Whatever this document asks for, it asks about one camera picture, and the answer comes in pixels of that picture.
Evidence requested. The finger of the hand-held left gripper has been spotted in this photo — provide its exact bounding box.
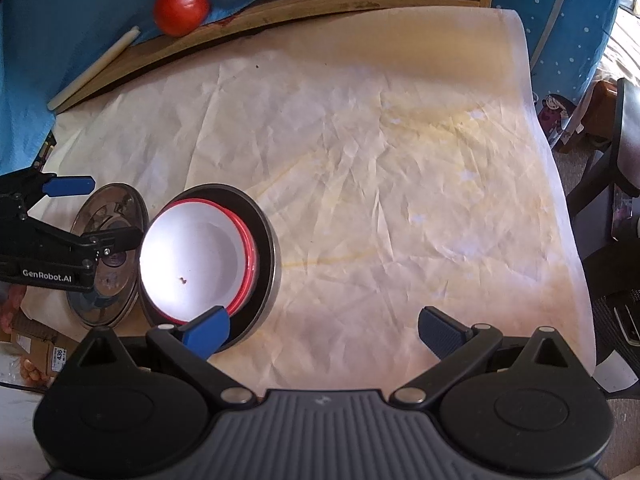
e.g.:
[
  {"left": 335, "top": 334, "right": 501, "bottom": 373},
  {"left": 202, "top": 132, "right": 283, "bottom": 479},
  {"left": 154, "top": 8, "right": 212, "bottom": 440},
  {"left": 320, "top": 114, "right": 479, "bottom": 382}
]
[
  {"left": 25, "top": 215, "right": 145, "bottom": 267},
  {"left": 0, "top": 170, "right": 97, "bottom": 211}
]

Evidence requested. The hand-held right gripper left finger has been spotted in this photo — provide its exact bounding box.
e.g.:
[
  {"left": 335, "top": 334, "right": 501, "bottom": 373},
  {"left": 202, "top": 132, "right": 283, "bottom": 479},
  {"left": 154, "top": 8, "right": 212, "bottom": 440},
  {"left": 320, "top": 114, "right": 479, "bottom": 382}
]
[{"left": 75, "top": 305, "right": 256, "bottom": 406}]

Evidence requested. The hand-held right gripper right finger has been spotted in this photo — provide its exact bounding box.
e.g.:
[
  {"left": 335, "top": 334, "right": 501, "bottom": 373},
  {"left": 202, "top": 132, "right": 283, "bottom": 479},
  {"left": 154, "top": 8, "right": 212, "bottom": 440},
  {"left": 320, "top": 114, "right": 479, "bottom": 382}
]
[{"left": 391, "top": 306, "right": 576, "bottom": 407}]

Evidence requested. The stainless steel plate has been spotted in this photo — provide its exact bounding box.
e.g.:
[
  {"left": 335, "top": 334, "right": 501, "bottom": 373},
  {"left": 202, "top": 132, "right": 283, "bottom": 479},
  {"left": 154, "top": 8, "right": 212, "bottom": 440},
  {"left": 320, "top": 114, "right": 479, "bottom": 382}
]
[
  {"left": 72, "top": 265, "right": 149, "bottom": 330},
  {"left": 66, "top": 183, "right": 148, "bottom": 323}
]

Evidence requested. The stainless steel bowl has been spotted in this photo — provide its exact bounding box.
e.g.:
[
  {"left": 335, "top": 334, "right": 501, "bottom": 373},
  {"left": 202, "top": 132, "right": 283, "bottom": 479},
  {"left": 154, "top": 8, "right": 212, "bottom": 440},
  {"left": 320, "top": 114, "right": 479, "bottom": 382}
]
[{"left": 141, "top": 185, "right": 282, "bottom": 350}]

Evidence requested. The red-rimmed white bowl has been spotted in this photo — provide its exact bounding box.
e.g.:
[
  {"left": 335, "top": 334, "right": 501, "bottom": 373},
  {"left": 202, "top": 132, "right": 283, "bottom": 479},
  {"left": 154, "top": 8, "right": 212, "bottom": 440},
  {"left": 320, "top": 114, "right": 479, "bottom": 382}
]
[
  {"left": 220, "top": 205, "right": 261, "bottom": 317},
  {"left": 140, "top": 200, "right": 253, "bottom": 323}
]

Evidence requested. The small labelled cardboard box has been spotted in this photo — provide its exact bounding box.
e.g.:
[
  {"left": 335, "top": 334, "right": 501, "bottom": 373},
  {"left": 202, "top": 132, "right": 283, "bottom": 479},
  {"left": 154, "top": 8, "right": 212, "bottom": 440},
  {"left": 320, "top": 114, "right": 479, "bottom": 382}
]
[{"left": 10, "top": 310, "right": 81, "bottom": 386}]

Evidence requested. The cream flat stick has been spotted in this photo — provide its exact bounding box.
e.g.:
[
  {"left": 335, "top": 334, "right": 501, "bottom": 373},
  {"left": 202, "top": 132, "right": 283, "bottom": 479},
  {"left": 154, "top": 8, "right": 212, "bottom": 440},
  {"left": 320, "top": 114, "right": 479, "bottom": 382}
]
[{"left": 47, "top": 26, "right": 141, "bottom": 111}]

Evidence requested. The white paper table cover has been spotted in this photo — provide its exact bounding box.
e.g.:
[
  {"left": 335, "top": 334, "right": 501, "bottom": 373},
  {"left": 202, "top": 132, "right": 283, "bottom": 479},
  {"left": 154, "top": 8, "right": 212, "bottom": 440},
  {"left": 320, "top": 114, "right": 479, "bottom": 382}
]
[{"left": 25, "top": 6, "right": 598, "bottom": 396}]

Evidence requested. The black device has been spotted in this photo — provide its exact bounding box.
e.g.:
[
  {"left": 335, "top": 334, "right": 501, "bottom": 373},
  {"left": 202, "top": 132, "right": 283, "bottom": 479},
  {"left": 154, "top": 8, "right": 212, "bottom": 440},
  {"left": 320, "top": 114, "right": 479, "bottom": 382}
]
[{"left": 612, "top": 302, "right": 640, "bottom": 346}]

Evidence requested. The red tomato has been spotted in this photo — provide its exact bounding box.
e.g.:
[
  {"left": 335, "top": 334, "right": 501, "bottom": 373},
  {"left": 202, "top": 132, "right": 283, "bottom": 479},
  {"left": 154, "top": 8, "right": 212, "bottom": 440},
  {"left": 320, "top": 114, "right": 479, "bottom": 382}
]
[{"left": 153, "top": 0, "right": 210, "bottom": 37}]

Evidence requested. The cartoon printed bag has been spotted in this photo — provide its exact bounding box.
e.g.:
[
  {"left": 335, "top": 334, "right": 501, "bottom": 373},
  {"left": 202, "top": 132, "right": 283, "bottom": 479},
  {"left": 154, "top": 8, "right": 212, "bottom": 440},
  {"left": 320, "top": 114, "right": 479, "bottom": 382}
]
[{"left": 537, "top": 92, "right": 583, "bottom": 153}]

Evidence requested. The black chair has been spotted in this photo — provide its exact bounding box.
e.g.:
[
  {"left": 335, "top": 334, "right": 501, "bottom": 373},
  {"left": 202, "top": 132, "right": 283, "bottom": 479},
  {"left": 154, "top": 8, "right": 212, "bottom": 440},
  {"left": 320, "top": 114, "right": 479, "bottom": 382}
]
[{"left": 565, "top": 77, "right": 640, "bottom": 261}]

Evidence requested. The blue dotted cloth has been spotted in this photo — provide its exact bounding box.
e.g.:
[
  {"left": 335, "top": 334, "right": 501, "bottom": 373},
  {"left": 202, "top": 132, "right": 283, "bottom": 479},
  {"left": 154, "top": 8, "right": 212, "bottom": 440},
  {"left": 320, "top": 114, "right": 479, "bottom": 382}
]
[{"left": 492, "top": 0, "right": 626, "bottom": 106}]

